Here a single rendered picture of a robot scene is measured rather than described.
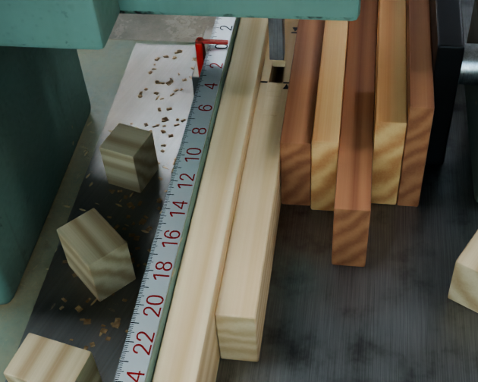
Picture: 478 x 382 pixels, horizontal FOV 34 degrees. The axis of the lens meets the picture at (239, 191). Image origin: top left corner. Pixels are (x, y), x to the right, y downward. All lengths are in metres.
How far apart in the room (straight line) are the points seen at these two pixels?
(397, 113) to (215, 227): 0.12
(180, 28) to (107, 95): 1.50
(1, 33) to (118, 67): 0.32
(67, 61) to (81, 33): 0.22
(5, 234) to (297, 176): 0.21
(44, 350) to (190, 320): 0.16
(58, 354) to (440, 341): 0.23
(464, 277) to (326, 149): 0.10
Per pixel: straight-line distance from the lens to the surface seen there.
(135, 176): 0.62
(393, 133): 0.43
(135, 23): 2.27
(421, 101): 0.43
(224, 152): 0.43
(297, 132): 0.44
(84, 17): 0.42
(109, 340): 0.55
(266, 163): 0.44
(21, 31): 0.44
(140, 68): 0.75
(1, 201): 0.55
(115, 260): 0.55
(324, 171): 0.44
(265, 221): 0.41
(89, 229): 0.56
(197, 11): 0.45
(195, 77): 0.65
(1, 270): 0.56
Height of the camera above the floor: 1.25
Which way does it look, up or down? 46 degrees down
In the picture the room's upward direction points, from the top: 5 degrees counter-clockwise
